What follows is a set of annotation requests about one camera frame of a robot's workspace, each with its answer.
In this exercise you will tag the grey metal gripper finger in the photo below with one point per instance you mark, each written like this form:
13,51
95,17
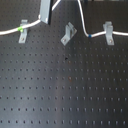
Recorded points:
45,9

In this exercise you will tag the left grey cable clip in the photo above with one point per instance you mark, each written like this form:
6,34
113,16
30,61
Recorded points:
23,35

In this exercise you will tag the green tape marker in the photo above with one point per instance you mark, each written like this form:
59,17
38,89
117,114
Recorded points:
20,29

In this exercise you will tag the right grey cable clip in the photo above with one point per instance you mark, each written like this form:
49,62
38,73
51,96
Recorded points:
108,28

